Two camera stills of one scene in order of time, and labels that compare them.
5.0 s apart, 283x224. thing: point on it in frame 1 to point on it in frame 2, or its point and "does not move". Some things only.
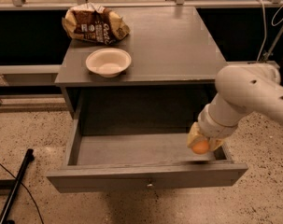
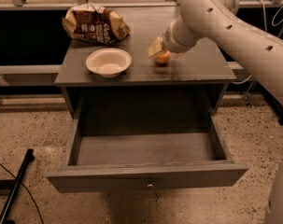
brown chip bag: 95,23 does not move
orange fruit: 200,147 to 162,57
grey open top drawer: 140,154 does not move
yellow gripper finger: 214,144 to 175,55
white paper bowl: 107,62 does not move
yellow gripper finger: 194,135 to 155,47
